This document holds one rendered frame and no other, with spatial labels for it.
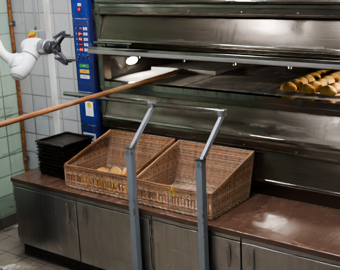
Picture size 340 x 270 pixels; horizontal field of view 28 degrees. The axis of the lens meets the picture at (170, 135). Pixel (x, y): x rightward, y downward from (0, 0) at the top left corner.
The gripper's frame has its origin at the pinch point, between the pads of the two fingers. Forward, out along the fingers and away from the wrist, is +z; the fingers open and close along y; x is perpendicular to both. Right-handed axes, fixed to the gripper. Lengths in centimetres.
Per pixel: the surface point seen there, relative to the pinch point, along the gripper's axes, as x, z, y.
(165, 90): -55, 25, 33
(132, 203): 6, 42, 86
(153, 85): -55, 15, 31
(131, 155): 5, 43, 57
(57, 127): -55, -76, 69
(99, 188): -6, 6, 87
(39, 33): -52, -83, 0
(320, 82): -87, 116, 27
